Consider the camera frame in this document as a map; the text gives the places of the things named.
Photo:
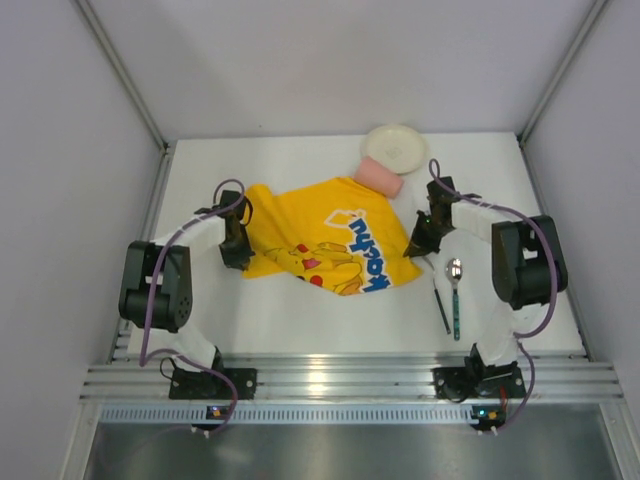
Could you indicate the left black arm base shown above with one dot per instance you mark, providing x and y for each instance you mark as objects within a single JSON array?
[{"x": 198, "y": 385}]

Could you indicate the cream round plate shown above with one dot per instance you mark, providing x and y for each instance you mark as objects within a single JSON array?
[{"x": 398, "y": 148}]

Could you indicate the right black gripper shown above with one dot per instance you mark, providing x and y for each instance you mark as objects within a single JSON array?
[{"x": 426, "y": 233}]

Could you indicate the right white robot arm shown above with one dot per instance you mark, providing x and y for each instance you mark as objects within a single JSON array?
[{"x": 528, "y": 272}]

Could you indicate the yellow cartoon placemat cloth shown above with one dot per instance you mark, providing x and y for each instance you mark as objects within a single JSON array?
[{"x": 337, "y": 235}]

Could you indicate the pink plastic cup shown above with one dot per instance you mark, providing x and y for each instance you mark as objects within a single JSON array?
[{"x": 377, "y": 177}]

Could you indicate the fork with green handle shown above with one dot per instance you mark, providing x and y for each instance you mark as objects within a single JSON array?
[{"x": 437, "y": 296}]

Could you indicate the perforated cable duct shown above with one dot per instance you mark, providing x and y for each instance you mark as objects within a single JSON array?
[{"x": 300, "y": 414}]

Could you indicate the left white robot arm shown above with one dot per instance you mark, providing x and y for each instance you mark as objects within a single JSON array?
[{"x": 156, "y": 292}]

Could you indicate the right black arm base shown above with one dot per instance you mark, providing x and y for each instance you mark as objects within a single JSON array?
[{"x": 474, "y": 380}]

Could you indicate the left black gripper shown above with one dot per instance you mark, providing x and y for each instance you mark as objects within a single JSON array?
[{"x": 235, "y": 245}]

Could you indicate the spoon with green handle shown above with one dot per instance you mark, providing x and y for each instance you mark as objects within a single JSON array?
[{"x": 454, "y": 272}]

